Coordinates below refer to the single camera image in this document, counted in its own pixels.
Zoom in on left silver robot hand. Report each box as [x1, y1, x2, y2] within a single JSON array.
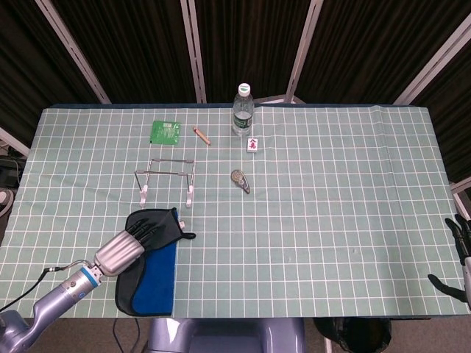
[[94, 218, 163, 277]]

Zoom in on purple robot torso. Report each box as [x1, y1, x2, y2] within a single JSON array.
[[146, 316, 305, 353]]

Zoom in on metal wire rack white feet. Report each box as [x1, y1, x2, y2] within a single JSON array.
[[134, 157, 195, 210]]

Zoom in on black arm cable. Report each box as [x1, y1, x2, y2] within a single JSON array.
[[0, 260, 95, 312]]

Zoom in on black floor cable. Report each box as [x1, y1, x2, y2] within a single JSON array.
[[111, 318, 141, 353]]

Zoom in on clear water bottle green label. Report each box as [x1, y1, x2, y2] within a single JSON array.
[[231, 82, 255, 138]]

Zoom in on green grid tablecloth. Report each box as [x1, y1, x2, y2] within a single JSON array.
[[0, 105, 471, 319]]

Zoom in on black equipment box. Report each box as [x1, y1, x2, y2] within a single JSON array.
[[0, 154, 26, 188]]

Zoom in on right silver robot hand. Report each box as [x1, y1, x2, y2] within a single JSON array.
[[428, 213, 471, 304]]

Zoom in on white metal screen post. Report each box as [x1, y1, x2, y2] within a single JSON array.
[[392, 14, 471, 106], [253, 0, 325, 104], [35, 0, 112, 104], [449, 179, 471, 221], [0, 126, 31, 158], [179, 0, 208, 104]]

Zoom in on blue towel with black trim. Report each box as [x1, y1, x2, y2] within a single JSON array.
[[115, 207, 197, 317]]

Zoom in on dark brown pleated curtain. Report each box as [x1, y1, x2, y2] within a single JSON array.
[[0, 0, 471, 185]]

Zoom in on green foil packet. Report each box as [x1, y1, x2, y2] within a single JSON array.
[[149, 120, 182, 146]]

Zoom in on black trash bin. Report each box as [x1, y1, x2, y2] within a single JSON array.
[[312, 316, 393, 353]]

